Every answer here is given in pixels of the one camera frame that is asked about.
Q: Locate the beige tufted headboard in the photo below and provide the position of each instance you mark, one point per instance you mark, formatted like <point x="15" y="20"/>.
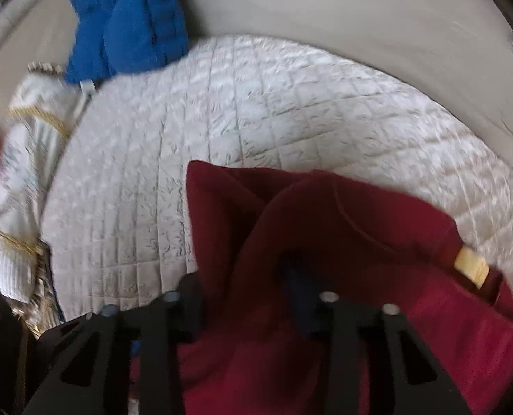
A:
<point x="459" y="52"/>

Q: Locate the white quilted bedspread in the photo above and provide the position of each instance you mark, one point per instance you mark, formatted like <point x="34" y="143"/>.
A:
<point x="116" y="217"/>

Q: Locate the blue quilted jacket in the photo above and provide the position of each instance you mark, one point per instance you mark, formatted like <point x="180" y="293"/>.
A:
<point x="125" y="37"/>

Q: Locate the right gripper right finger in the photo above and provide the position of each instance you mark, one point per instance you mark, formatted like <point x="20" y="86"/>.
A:
<point x="370" y="358"/>

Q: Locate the dark red sweater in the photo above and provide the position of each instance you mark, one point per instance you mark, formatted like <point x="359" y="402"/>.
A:
<point x="372" y="246"/>

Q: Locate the white gold-trimmed pillow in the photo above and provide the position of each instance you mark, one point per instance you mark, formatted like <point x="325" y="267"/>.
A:
<point x="44" y="111"/>

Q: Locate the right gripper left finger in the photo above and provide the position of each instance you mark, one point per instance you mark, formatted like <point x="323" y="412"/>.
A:
<point x="88" y="360"/>

